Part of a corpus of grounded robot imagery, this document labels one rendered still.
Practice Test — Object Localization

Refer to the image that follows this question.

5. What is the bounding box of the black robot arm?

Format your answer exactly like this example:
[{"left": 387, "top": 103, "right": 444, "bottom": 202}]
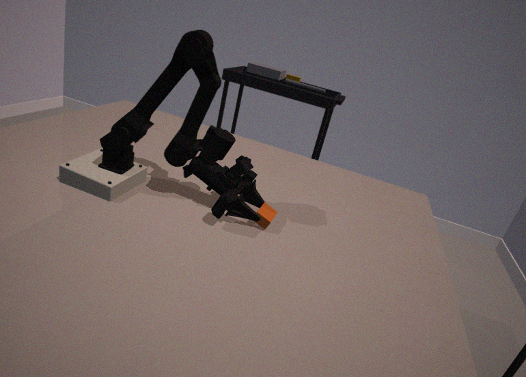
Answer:
[{"left": 98, "top": 30, "right": 253, "bottom": 187}]

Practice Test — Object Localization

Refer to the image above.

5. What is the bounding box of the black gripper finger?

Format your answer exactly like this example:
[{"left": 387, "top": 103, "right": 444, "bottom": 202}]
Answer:
[
  {"left": 225, "top": 194, "right": 261, "bottom": 221},
  {"left": 243, "top": 180, "right": 265, "bottom": 208}
]

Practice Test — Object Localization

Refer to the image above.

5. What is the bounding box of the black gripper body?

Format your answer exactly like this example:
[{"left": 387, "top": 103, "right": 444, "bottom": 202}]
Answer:
[{"left": 205, "top": 165, "right": 257, "bottom": 219}]

